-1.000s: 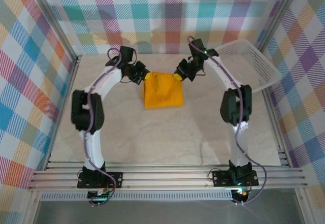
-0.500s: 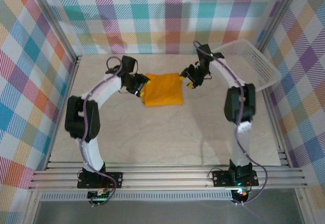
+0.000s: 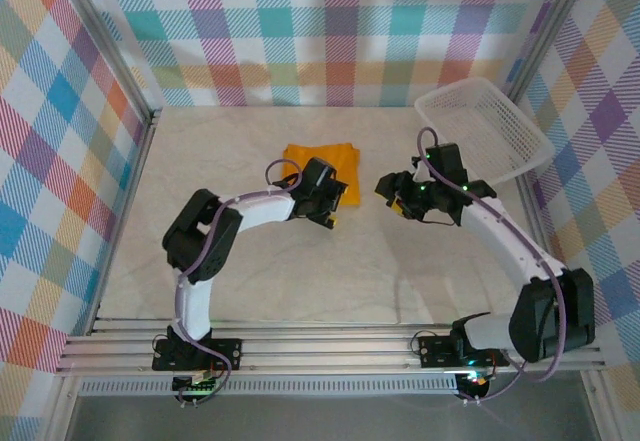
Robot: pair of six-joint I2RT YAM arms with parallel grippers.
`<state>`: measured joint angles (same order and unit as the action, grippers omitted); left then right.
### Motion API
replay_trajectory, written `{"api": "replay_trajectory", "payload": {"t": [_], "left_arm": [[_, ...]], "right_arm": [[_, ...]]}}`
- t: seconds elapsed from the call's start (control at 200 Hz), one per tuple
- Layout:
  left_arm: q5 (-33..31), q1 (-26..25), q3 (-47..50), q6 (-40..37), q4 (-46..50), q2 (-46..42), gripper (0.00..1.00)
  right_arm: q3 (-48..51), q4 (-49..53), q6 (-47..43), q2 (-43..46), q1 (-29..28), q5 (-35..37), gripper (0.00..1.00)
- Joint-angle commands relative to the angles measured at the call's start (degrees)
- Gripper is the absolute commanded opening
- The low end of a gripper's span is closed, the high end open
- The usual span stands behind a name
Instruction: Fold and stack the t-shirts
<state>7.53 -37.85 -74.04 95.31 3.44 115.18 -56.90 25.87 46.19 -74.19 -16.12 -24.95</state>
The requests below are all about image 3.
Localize yellow t-shirt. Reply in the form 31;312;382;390
281;143;364;207

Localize white plastic basket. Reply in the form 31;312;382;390
413;76;557;187

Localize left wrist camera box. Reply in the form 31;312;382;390
301;157;337;190

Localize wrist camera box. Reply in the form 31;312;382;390
426;143;469;185
301;157;337;190

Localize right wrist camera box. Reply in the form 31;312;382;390
426;143;469;185

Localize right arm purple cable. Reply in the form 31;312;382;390
417;127;569;405

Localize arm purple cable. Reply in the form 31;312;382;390
417;127;569;405
172;159;304;407

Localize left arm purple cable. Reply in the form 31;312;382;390
172;159;304;407

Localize aluminium mounting rail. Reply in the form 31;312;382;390
54;319;607;378

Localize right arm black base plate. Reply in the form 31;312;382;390
417;333;511;368

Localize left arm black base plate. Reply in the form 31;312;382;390
151;338;243;372

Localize slotted grey cable duct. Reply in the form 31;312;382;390
79;378;461;397

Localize aluminium frame post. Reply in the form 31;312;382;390
49;0;162;123
501;0;597;111

